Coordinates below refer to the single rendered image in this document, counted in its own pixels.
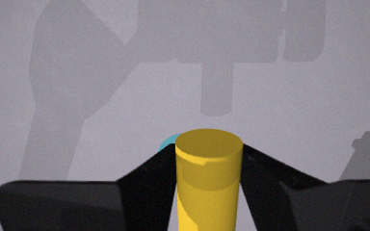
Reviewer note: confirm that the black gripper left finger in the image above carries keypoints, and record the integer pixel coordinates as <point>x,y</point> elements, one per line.
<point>35,205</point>

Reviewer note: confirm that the yellow cylinder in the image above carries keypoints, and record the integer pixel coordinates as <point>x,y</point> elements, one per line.
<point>208,171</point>

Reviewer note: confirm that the cyan circle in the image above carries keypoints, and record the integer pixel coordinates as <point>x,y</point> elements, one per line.
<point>167,141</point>

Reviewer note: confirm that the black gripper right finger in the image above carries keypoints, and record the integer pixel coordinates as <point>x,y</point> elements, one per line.
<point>282,198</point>

